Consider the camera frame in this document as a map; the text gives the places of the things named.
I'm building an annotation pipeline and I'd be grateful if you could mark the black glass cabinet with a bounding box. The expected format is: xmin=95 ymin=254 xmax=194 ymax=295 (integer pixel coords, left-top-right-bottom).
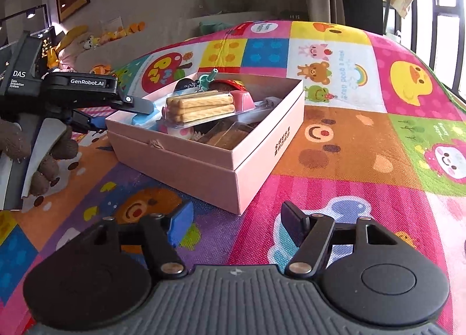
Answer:
xmin=0 ymin=3 xmax=56 ymax=79

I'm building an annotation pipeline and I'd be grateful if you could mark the colourful cartoon play mat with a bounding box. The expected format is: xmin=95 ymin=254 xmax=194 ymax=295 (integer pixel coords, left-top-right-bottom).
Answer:
xmin=0 ymin=20 xmax=466 ymax=335

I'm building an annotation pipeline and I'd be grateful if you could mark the clear plastic case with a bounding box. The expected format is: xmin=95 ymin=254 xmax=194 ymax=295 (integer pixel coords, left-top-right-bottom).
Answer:
xmin=236 ymin=96 xmax=282 ymax=121

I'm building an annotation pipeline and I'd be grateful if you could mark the teal cloth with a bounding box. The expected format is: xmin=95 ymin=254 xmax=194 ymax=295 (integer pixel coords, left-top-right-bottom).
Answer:
xmin=198 ymin=20 xmax=234 ymax=34

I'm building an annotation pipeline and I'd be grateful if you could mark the pink cardboard box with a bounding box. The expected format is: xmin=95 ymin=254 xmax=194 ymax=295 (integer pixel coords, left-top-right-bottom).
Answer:
xmin=105 ymin=72 xmax=306 ymax=216

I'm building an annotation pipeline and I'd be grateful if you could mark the plush doll with yellow hat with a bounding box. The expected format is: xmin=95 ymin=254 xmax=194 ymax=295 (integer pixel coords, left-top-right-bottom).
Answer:
xmin=47 ymin=25 xmax=100 ymax=70

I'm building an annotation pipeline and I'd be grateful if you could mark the row of yellow plush toys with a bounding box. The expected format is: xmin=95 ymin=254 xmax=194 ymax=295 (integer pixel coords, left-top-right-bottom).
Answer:
xmin=98 ymin=21 xmax=147 ymax=43

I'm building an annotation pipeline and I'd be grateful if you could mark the blue plastic packet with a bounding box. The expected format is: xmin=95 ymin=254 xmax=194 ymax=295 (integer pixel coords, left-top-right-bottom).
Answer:
xmin=130 ymin=103 xmax=169 ymax=131

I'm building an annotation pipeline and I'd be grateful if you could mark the person's left hand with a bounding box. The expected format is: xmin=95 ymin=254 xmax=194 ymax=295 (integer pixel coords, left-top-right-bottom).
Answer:
xmin=0 ymin=118 xmax=80 ymax=197

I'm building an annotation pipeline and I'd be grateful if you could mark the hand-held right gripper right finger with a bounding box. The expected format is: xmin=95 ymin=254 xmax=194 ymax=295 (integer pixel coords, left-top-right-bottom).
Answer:
xmin=282 ymin=201 xmax=401 ymax=279

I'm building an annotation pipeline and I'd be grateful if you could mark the beige sofa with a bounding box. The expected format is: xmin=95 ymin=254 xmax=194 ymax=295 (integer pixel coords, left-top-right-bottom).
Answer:
xmin=71 ymin=0 xmax=346 ymax=75

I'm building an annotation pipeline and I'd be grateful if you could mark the biscuit stick packet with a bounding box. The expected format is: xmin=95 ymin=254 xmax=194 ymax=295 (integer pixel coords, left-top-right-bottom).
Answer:
xmin=162 ymin=89 xmax=240 ymax=126

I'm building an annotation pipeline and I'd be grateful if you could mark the teal toy chair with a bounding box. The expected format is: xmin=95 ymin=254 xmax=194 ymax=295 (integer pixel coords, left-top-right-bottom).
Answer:
xmin=198 ymin=68 xmax=220 ymax=90

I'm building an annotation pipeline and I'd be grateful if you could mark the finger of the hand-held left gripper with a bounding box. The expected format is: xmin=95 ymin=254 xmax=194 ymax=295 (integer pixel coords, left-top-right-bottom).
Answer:
xmin=108 ymin=94 xmax=155 ymax=116
xmin=70 ymin=108 xmax=109 ymax=134

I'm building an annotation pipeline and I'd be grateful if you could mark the dark window frame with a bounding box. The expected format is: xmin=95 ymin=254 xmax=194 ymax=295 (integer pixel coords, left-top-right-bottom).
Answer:
xmin=379 ymin=0 xmax=466 ymax=101

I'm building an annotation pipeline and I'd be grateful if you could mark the brown biscuit packet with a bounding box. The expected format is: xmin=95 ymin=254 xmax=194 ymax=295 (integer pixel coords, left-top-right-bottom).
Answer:
xmin=196 ymin=120 xmax=256 ymax=151

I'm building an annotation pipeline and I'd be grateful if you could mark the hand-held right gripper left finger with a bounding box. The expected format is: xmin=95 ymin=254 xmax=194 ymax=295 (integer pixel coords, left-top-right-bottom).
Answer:
xmin=93 ymin=200 xmax=195 ymax=279

